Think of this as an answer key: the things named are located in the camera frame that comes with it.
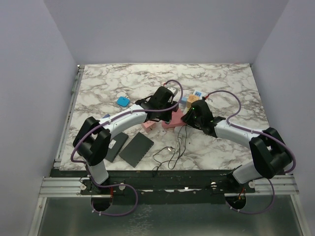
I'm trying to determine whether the right black flat box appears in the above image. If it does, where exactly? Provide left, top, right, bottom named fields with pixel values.
left=119, top=133, right=154, bottom=168

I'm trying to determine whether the black flat box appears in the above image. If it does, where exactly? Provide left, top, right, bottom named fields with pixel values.
left=119, top=133, right=154, bottom=168
left=105, top=132, right=128, bottom=162

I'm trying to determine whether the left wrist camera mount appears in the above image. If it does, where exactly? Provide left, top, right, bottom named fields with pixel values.
left=167, top=87, right=178, bottom=96

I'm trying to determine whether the pink triangular power strip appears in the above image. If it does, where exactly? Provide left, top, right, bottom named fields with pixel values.
left=162, top=109, right=186, bottom=129

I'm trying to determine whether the purple cable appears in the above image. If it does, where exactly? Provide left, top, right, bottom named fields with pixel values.
left=70, top=80, right=184, bottom=217
left=204, top=90, right=296, bottom=214

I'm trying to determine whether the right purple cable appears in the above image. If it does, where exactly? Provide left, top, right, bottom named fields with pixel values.
left=204, top=90, right=296, bottom=214

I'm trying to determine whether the left black flat box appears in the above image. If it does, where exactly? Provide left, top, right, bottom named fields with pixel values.
left=105, top=132, right=128, bottom=162

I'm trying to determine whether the blue plug adapter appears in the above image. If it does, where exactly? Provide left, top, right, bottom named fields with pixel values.
left=116, top=96, right=130, bottom=107

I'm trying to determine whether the white coiled cord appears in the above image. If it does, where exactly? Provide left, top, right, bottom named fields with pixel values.
left=167, top=132, right=188, bottom=152

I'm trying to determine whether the white power strip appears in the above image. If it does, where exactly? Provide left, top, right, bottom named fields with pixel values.
left=172, top=89, right=208, bottom=138

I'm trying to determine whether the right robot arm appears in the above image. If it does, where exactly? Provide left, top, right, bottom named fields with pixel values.
left=181, top=100, right=293, bottom=192

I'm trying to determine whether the orange tan plug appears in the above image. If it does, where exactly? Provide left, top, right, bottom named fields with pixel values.
left=186, top=94, right=200, bottom=109

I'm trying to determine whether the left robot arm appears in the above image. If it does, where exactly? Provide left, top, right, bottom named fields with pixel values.
left=73, top=86, right=178, bottom=194

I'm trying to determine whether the pink cube socket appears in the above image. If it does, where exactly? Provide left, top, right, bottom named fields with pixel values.
left=141, top=121, right=156, bottom=133

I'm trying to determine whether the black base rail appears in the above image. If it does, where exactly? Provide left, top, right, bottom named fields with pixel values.
left=49, top=168, right=286, bottom=205

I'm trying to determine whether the light blue plug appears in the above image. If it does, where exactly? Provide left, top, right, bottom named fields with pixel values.
left=180, top=97, right=188, bottom=106

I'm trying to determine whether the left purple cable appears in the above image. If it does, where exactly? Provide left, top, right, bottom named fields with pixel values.
left=70, top=80, right=184, bottom=217

